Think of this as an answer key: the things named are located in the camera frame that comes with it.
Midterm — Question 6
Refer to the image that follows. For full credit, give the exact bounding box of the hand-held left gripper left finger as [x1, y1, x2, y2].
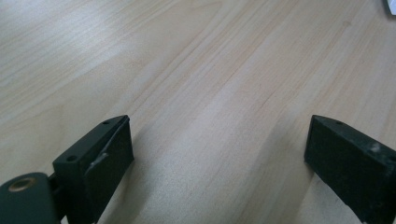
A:
[51, 114, 135, 224]

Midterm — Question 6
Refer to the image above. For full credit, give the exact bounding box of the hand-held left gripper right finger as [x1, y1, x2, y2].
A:
[304, 114, 396, 224]

